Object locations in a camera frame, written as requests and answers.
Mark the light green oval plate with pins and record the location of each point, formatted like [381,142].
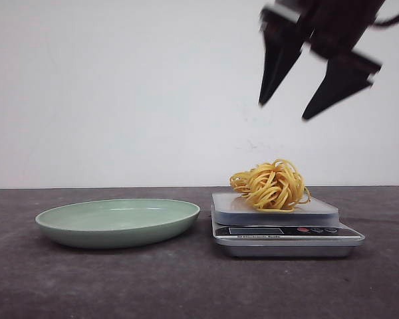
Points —
[117,223]

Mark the silver digital kitchen scale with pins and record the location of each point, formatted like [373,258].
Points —
[311,230]

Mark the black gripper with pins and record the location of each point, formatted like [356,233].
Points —
[332,28]

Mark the yellow vermicelli noodle bundle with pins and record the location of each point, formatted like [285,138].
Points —
[272,187]

